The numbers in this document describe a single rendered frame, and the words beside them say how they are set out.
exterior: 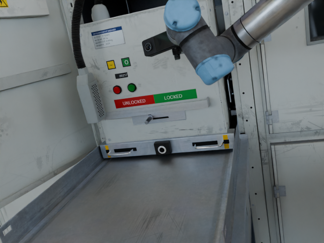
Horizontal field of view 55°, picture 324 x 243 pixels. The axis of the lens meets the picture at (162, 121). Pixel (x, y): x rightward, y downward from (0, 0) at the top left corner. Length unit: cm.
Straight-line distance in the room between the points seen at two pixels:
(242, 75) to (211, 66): 56
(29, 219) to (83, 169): 31
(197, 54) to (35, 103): 75
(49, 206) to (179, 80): 59
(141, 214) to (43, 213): 31
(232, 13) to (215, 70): 56
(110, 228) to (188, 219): 20
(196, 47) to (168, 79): 47
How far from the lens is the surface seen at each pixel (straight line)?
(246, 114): 125
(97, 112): 114
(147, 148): 123
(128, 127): 123
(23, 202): 184
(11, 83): 119
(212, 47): 67
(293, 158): 130
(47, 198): 105
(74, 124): 137
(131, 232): 83
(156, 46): 86
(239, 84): 122
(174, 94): 113
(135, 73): 115
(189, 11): 66
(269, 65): 119
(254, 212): 143
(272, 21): 75
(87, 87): 112
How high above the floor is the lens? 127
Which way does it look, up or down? 15 degrees down
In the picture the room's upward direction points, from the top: 11 degrees counter-clockwise
